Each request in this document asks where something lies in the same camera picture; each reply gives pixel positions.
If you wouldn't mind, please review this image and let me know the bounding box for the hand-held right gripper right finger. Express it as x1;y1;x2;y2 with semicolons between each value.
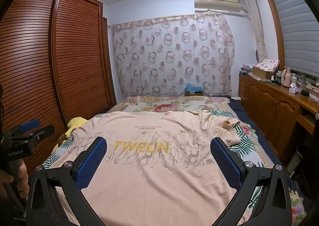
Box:
210;137;292;226

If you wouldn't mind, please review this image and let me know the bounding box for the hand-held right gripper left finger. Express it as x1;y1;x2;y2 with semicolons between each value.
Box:
26;136;110;226

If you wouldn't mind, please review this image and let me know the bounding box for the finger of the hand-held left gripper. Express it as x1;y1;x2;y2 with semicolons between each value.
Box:
9;119;41;137
12;124;55;142

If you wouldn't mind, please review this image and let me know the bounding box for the peach printed t-shirt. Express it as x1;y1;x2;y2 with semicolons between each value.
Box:
56;110;241;226

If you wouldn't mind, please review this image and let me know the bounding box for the person's left hand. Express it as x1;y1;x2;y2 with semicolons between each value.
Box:
0;160;30;200

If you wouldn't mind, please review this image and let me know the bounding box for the green leaf print blanket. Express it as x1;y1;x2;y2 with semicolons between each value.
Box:
41;109;275;216

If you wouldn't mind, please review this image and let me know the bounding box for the yellow plush toy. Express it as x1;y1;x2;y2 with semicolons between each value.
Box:
52;116;88;154

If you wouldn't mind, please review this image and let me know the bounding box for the wooden side cabinet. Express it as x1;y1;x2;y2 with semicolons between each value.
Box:
238;72;319;147

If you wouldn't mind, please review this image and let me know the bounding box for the small brown box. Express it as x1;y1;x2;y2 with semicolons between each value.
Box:
184;90;205;97

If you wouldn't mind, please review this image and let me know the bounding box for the teal cloth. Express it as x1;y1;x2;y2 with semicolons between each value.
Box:
185;83;204;92

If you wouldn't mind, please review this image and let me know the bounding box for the floral bed blanket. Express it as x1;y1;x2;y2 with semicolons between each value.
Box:
122;95;306;226

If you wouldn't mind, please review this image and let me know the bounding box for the cardboard box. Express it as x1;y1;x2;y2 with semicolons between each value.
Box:
251;65;273;80

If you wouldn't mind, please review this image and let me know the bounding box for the pink bottle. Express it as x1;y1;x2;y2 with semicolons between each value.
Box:
283;67;292;87

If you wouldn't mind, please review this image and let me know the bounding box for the circle print sheer curtain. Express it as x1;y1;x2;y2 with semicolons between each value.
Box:
108;12;236;97

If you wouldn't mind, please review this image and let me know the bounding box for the tied floral window curtain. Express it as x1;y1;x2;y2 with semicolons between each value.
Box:
240;0;269;61

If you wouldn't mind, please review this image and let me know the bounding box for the grey window blind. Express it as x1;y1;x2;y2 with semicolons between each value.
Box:
269;0;319;80

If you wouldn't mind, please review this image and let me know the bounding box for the wall air conditioner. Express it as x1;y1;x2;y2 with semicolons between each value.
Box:
194;0;244;14

